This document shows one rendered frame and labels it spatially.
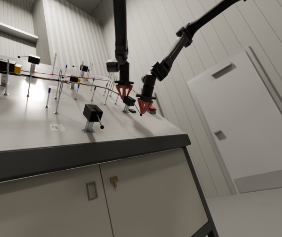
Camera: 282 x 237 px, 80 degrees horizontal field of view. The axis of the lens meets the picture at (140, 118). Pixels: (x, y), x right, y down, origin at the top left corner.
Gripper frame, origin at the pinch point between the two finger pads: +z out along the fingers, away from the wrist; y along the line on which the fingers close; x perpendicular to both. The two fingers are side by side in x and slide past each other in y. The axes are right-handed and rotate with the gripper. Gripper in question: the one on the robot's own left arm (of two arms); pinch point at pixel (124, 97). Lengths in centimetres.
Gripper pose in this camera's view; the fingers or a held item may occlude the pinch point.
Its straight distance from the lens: 100.0
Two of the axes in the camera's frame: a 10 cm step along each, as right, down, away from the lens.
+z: -0.2, 9.9, 1.0
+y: -5.9, 0.7, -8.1
